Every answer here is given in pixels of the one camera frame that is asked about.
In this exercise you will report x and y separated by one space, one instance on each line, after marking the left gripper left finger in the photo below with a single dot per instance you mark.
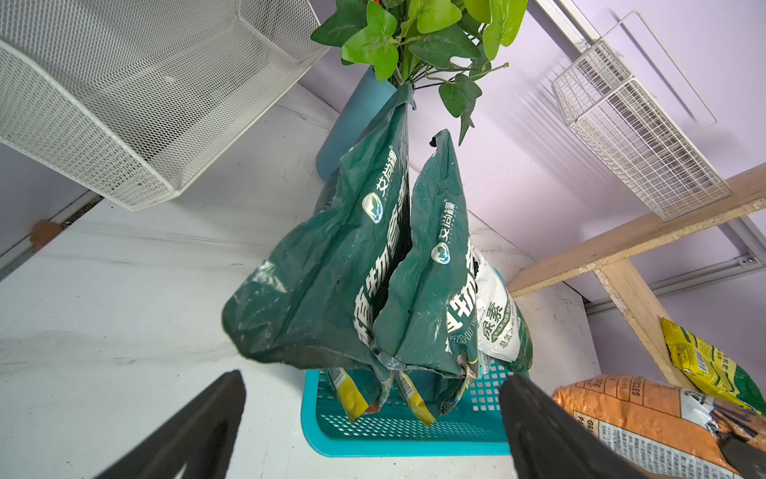
196 442

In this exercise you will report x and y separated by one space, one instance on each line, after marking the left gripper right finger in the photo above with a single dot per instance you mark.
546 442

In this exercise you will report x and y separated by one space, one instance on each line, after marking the white green small bag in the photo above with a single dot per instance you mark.
503 333

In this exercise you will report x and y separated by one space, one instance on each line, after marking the orange green snack bag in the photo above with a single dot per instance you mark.
664 429

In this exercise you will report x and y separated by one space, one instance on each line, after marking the teal plastic basket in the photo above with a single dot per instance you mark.
473 428

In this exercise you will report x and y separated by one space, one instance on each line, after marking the dark green soil bag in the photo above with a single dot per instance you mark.
313 301
426 333

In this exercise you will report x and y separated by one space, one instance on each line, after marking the yellow green fertilizer bag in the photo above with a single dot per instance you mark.
711 370

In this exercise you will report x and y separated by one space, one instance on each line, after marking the white mesh corner rack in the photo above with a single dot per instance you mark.
134 100

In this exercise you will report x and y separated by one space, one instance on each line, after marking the teal vase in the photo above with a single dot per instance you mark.
368 98

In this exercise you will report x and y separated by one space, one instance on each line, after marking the artificial green plant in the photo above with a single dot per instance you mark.
449 45

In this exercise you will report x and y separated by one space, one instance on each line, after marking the white wire wall basket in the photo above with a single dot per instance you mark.
621 121

